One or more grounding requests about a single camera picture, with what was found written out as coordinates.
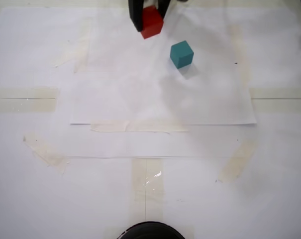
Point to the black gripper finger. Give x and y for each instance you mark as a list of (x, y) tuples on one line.
[(135, 15), (163, 7)]

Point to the red cube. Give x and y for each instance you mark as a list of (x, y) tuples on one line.
[(152, 23)]

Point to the blue-green cube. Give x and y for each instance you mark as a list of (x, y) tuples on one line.
[(181, 53)]

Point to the white paper sheet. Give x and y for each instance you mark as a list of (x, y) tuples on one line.
[(165, 99)]

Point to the large white paper underlay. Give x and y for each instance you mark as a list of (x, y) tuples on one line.
[(28, 49)]

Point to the black round stand base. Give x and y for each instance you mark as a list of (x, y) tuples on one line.
[(151, 231)]

